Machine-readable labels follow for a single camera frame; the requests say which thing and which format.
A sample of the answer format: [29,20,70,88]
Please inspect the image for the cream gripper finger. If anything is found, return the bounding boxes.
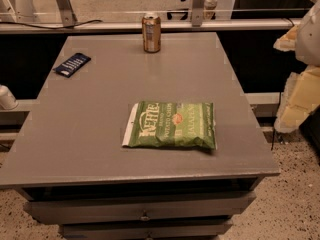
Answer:
[274,66,320,133]
[273,25,298,52]

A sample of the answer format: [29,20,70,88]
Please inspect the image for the orange soda can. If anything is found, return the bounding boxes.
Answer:
[142,12,161,53]

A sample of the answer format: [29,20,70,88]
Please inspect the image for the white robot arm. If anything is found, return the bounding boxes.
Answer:
[273,1,320,133]

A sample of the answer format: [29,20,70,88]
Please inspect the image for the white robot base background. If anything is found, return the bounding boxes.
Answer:
[0,0,37,23]

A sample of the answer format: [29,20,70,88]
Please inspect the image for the green Kettle chips bag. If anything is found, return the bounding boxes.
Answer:
[122,101,217,150]

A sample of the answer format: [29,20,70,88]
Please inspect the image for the lower grey drawer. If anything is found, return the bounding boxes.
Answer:
[60,218,232,240]

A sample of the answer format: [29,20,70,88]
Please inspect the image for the grey drawer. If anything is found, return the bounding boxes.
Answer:
[60,218,232,240]
[24,191,256,225]

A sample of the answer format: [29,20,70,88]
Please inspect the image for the upper grey drawer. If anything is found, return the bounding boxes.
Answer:
[24,191,256,225]

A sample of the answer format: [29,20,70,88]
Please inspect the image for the grey drawer cabinet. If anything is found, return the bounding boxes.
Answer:
[0,33,279,240]

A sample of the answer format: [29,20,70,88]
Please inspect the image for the white cylinder at left edge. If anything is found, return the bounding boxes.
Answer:
[0,85,18,110]

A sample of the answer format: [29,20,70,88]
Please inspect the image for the black cable on rail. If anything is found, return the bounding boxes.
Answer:
[0,18,104,30]

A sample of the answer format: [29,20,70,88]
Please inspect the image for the metal railing frame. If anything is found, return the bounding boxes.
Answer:
[0,0,301,33]

